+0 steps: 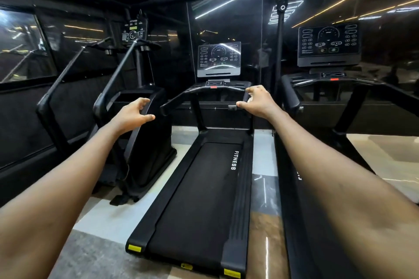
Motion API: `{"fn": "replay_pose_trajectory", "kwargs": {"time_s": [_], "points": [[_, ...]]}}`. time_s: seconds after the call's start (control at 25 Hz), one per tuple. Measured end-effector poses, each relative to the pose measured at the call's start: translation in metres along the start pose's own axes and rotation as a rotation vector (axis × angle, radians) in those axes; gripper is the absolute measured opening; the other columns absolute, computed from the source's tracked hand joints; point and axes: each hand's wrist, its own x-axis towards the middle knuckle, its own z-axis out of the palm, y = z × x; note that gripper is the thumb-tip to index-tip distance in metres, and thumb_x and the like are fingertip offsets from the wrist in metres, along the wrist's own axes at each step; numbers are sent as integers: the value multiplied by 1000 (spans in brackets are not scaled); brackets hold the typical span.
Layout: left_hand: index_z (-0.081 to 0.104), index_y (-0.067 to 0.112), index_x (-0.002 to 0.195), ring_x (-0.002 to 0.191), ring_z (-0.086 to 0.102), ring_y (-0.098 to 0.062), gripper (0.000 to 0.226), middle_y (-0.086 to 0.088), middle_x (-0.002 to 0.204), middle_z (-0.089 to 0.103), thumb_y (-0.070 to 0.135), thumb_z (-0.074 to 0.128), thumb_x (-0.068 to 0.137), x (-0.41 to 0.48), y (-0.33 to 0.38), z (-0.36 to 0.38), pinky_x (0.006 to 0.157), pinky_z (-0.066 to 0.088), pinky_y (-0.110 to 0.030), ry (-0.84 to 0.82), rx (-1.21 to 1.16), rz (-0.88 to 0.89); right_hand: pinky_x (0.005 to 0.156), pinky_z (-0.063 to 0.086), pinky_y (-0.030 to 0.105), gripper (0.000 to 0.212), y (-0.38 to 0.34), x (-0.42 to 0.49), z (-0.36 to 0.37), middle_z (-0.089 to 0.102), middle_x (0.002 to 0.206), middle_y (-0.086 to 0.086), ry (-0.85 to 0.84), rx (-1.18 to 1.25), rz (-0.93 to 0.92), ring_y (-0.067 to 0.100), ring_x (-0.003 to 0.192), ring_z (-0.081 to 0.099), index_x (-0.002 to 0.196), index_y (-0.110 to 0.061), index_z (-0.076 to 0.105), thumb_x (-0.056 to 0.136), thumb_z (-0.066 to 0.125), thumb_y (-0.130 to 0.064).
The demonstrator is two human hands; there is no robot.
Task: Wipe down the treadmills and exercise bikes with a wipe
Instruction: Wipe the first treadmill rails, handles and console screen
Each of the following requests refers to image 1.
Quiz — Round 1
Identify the dark glass window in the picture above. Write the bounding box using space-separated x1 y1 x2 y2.
0 6 58 85

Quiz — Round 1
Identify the black stair climber machine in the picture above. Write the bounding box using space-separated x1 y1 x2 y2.
36 17 178 206

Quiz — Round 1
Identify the person's right hand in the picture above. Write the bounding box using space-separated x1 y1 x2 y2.
236 85 284 121

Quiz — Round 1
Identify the person's right forearm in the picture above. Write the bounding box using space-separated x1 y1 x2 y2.
265 109 419 279

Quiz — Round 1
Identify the black standing fan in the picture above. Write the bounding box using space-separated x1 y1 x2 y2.
267 0 309 100

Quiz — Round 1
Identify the person's left forearm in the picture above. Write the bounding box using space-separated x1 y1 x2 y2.
0 122 125 279

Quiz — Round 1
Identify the person's left hand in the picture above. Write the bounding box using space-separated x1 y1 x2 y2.
108 97 157 136

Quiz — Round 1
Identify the black treadmill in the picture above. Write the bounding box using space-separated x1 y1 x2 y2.
126 41 256 279
274 22 419 279

